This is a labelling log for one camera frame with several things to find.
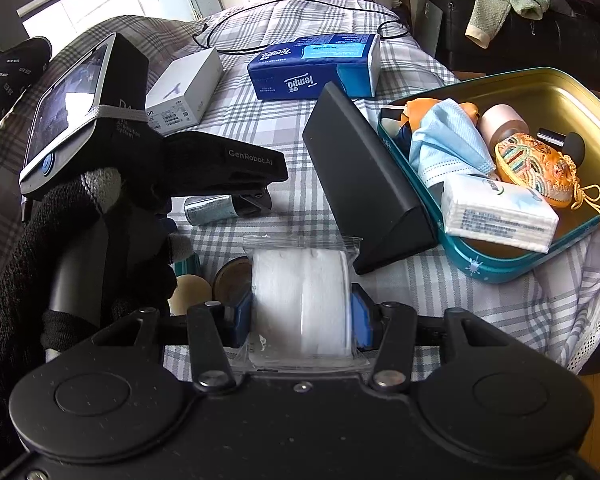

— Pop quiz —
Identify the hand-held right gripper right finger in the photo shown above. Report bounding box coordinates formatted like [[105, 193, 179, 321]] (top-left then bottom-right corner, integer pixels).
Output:
[[351, 284, 506, 393]]

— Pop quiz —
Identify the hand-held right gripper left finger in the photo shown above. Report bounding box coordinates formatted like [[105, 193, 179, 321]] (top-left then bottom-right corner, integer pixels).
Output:
[[92, 300, 253, 393]]

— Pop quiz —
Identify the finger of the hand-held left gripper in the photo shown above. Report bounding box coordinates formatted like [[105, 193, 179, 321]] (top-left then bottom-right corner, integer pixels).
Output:
[[230, 186, 274, 216]]

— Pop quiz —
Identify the silver metallic tube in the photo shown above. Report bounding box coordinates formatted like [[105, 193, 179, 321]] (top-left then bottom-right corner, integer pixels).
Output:
[[184, 194, 241, 227]]

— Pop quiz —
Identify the clear bag of cotton pads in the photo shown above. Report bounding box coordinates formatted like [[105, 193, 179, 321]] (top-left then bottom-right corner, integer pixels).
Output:
[[232, 234, 371, 373]]

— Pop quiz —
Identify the white tissue packet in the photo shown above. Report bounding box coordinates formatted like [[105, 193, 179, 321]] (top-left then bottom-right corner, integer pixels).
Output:
[[440, 174, 560, 254]]

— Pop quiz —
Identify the blue face mask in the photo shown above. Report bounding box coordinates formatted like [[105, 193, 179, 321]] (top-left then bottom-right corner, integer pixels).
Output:
[[409, 99, 497, 188]]

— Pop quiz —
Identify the black foam ball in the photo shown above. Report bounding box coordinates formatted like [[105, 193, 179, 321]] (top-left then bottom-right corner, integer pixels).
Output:
[[565, 132, 587, 163]]

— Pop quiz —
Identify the teal and gold tin box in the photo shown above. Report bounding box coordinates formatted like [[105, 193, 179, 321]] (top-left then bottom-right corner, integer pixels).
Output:
[[377, 66, 600, 285]]

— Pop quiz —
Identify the person's left hand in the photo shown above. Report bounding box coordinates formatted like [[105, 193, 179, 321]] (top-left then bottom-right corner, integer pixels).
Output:
[[25, 166, 195, 351]]

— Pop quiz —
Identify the beige tape roll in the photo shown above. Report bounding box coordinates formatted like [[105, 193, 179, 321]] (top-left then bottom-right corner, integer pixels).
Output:
[[213, 256, 253, 306]]

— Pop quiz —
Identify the white cardboard box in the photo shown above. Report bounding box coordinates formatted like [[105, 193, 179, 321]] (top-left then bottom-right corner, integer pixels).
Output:
[[145, 47, 225, 136]]

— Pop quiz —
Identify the grey plaid bed sheet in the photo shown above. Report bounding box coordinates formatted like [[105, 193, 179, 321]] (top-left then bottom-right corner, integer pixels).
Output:
[[0, 0, 600, 386]]

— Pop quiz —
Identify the black triangular case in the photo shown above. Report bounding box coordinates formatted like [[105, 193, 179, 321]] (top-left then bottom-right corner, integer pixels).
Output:
[[302, 81, 438, 276]]

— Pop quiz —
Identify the black patterned cloth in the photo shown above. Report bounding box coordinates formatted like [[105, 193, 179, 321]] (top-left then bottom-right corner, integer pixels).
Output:
[[0, 36, 52, 126]]

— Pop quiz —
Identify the blue tissue pack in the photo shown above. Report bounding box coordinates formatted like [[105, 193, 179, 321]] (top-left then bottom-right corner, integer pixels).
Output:
[[246, 32, 382, 102]]

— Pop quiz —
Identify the orange fabric pouch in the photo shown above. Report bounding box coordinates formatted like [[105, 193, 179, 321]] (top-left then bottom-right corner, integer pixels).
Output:
[[380, 97, 481, 133]]

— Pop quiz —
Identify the embroidered colourful pouch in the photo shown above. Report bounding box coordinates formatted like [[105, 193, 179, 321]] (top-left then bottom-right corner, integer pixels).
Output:
[[494, 132, 600, 231]]

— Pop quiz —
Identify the white lace cloth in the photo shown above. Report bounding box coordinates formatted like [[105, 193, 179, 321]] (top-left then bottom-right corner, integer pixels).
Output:
[[560, 230, 600, 376]]

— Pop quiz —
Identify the pink bottle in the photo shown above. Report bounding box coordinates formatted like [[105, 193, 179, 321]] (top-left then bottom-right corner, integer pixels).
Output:
[[480, 104, 531, 148]]

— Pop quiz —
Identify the black cylinder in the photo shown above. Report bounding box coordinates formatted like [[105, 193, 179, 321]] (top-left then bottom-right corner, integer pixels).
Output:
[[536, 128, 568, 148]]

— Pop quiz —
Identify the black cabinet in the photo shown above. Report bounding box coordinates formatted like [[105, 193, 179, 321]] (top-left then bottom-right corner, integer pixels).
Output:
[[420, 0, 600, 96]]

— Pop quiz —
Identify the black cable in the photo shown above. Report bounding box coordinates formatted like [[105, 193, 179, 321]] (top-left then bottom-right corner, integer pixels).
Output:
[[192, 0, 411, 56]]

